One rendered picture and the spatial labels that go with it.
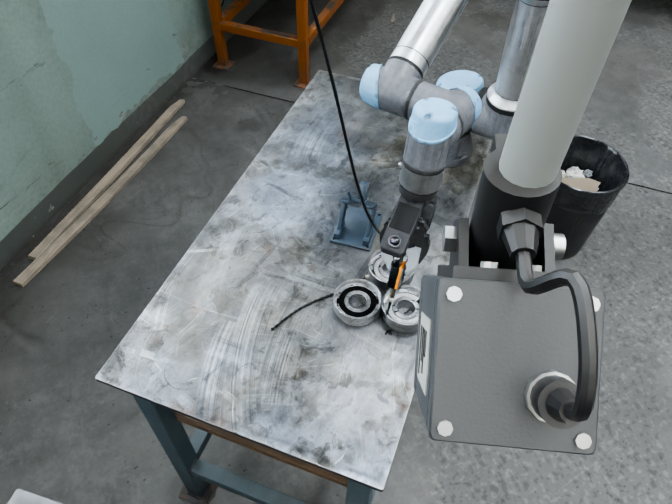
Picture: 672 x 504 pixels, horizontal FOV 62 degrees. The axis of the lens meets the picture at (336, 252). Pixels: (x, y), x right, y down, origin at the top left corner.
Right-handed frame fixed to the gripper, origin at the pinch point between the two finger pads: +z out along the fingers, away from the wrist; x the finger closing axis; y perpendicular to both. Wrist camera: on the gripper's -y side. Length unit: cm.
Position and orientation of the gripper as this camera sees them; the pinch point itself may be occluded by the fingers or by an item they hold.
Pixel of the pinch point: (397, 270)
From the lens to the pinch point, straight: 112.9
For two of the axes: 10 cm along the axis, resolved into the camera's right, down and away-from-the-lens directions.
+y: 3.7, -6.1, 7.1
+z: -0.8, 7.3, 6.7
